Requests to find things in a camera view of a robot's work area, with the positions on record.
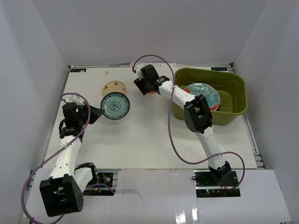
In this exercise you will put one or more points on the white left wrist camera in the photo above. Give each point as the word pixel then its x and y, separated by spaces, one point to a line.
pixel 74 99

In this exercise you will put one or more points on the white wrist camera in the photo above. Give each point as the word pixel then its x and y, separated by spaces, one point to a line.
pixel 74 99
pixel 137 70

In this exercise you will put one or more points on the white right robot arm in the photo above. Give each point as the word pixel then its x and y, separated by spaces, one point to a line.
pixel 198 117

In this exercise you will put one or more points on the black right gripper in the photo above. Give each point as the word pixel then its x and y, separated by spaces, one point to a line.
pixel 139 83

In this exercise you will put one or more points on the cream floral small plate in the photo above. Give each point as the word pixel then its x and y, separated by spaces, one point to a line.
pixel 114 86

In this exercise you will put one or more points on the blue white patterned plate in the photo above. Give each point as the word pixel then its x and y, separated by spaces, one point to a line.
pixel 116 105

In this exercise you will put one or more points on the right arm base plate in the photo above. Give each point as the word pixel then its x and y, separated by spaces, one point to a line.
pixel 207 185

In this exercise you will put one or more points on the white paper sheets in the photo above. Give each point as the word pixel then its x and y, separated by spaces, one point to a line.
pixel 157 65

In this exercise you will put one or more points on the black label sticker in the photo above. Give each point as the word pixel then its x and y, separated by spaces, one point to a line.
pixel 219 68
pixel 77 70

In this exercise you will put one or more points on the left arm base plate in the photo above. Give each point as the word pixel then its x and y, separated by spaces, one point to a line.
pixel 105 178

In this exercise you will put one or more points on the red teal floral plate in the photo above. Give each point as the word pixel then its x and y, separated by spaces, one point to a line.
pixel 211 95

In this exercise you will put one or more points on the olive green plastic bin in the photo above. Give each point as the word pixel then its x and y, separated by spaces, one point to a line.
pixel 230 86

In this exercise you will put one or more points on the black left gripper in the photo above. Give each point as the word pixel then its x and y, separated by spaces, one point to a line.
pixel 87 113

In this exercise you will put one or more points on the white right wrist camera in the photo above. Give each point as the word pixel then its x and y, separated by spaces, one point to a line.
pixel 137 70

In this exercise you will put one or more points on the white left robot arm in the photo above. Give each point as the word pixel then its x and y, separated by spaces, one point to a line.
pixel 62 192

